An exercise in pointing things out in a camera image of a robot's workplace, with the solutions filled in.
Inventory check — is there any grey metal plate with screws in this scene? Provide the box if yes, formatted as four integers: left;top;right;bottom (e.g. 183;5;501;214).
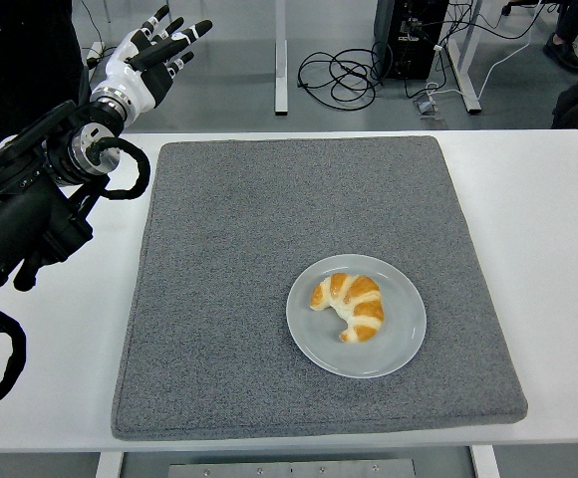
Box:
167;457;419;478

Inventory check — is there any person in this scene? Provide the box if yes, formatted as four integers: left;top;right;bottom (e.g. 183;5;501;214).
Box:
0;0;91;158

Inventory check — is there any grey fabric mat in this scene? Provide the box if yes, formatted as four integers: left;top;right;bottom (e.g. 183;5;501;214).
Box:
110;134;529;442

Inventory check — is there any grey floor socket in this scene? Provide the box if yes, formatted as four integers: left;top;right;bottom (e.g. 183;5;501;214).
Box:
412;94;447;121

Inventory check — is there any golden croissant bread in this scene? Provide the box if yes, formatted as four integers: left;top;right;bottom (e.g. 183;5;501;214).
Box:
310;272;385;345

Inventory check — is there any white table leg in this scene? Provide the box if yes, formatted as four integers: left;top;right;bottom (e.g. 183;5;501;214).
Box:
469;444;500;478
94;450;125;478

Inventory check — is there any person's foot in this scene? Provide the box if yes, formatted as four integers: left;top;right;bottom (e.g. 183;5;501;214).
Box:
541;32;578;75

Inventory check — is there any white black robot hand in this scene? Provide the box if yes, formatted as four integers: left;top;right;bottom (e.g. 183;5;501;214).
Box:
91;4;214;112

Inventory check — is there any pale grey round plate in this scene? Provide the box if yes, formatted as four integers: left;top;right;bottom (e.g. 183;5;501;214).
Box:
286;253;429;379

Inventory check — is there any black computer tower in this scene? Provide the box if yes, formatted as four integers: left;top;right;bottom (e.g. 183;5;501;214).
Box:
372;0;450;82

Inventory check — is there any white cable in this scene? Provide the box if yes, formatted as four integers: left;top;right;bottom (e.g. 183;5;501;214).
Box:
426;14;539;101

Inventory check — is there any black coiled cable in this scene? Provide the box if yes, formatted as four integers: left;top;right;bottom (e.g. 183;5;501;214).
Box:
296;42;385;110

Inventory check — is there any black chair base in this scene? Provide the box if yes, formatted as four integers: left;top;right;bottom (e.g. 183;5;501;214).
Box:
500;0;559;16

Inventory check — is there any white desk leg frame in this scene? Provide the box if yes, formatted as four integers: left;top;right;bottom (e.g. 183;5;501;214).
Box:
273;0;289;117
445;0;483;115

